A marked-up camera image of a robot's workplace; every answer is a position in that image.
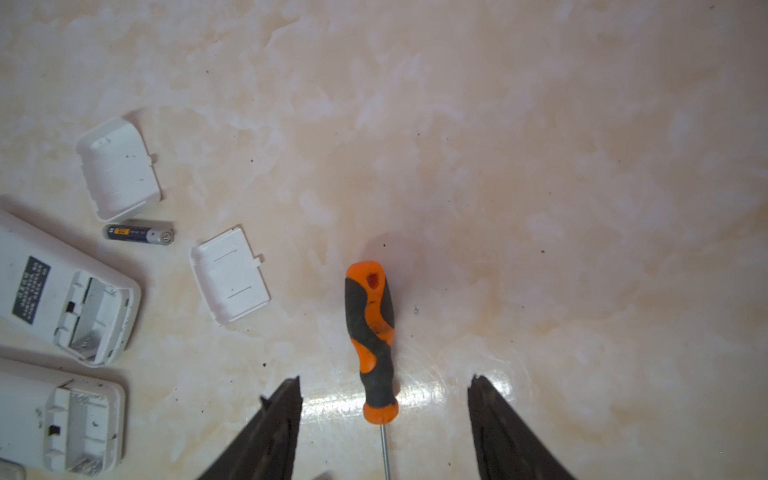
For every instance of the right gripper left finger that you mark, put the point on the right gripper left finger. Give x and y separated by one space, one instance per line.
266 447

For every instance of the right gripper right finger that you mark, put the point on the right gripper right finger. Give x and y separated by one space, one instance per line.
505 447

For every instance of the white battery cover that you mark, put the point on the white battery cover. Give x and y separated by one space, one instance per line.
117 170
228 276

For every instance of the orange black screwdriver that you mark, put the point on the orange black screwdriver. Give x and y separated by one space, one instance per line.
370 321

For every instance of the black battery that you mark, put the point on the black battery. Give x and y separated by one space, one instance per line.
138 234

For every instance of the red white remote control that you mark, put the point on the red white remote control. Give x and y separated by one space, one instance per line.
78 304

